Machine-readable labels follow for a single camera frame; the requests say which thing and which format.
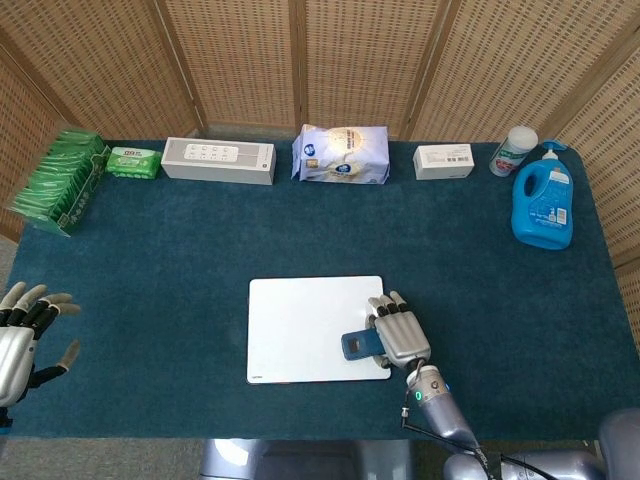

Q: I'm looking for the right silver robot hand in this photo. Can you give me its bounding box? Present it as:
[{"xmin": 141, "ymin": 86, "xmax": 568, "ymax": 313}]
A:
[{"xmin": 366, "ymin": 290, "xmax": 432, "ymax": 370}]

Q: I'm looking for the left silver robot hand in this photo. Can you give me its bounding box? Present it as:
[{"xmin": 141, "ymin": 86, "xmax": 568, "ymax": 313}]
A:
[{"xmin": 0, "ymin": 281, "xmax": 82, "ymax": 407}]

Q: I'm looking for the blue whiteboard eraser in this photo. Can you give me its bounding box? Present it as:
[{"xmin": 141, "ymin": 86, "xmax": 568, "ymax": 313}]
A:
[{"xmin": 340, "ymin": 329, "xmax": 384, "ymax": 362}]

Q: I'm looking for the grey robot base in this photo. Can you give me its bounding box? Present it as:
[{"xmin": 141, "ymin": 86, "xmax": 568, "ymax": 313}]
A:
[{"xmin": 199, "ymin": 438, "xmax": 414, "ymax": 480}]

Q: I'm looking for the white rectangular whiteboard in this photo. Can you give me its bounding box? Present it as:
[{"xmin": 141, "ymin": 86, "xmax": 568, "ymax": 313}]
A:
[{"xmin": 245, "ymin": 275, "xmax": 392, "ymax": 386}]

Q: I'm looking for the small white cardboard box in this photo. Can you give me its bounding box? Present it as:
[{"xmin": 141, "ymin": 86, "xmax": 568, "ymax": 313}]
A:
[{"xmin": 412, "ymin": 143, "xmax": 476, "ymax": 181}]

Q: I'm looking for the green tea packet display box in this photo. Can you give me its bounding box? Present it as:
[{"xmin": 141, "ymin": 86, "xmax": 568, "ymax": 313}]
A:
[{"xmin": 4, "ymin": 128, "xmax": 110, "ymax": 238}]

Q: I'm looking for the blue detergent pump bottle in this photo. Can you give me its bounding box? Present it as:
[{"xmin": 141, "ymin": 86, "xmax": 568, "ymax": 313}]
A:
[{"xmin": 510, "ymin": 139, "xmax": 576, "ymax": 251}]

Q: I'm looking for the blue white tissue pack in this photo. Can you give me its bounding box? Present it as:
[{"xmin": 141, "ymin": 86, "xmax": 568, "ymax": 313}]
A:
[{"xmin": 290, "ymin": 123, "xmax": 391, "ymax": 186}]

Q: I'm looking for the wet wipes canister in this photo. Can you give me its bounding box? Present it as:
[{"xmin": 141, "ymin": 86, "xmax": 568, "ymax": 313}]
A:
[{"xmin": 489, "ymin": 125, "xmax": 540, "ymax": 178}]

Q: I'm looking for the dark teal table mat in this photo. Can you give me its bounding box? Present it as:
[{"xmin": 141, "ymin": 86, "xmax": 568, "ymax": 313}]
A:
[{"xmin": 0, "ymin": 138, "xmax": 627, "ymax": 442}]

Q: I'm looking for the green wipes pack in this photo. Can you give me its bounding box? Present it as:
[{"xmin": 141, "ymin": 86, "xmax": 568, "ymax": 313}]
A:
[{"xmin": 104, "ymin": 145, "xmax": 163, "ymax": 180}]

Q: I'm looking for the long white power strip box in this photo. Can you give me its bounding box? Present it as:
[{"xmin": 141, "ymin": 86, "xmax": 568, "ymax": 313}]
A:
[{"xmin": 160, "ymin": 137, "xmax": 278, "ymax": 187}]

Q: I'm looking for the woven rattan folding screen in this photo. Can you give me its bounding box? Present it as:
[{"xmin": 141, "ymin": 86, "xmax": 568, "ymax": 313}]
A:
[{"xmin": 0, "ymin": 0, "xmax": 640, "ymax": 401}]

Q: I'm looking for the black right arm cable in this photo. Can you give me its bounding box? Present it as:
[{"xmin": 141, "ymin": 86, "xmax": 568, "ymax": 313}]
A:
[{"xmin": 399, "ymin": 407, "xmax": 551, "ymax": 480}]

